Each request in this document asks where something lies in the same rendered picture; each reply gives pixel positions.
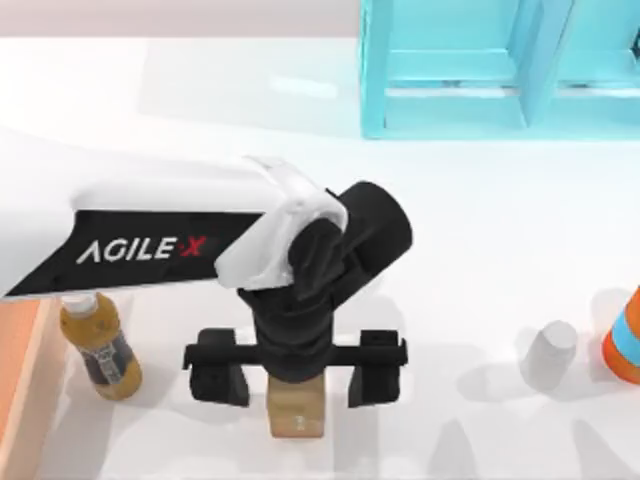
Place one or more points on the amber drink bottle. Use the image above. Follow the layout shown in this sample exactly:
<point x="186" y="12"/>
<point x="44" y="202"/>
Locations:
<point x="102" y="350"/>

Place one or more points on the orange and blue bottle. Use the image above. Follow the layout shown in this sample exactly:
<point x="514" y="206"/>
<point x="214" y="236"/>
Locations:
<point x="625" y="345"/>

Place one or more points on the brown carton box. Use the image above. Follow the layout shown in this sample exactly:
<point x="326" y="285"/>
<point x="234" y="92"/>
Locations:
<point x="297" y="407"/>

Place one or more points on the light blue rack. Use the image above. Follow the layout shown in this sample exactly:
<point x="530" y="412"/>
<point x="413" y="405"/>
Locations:
<point x="450" y="90"/>

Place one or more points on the salmon-coloured shallow box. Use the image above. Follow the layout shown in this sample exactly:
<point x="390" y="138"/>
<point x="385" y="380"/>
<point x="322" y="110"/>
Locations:
<point x="22" y="390"/>

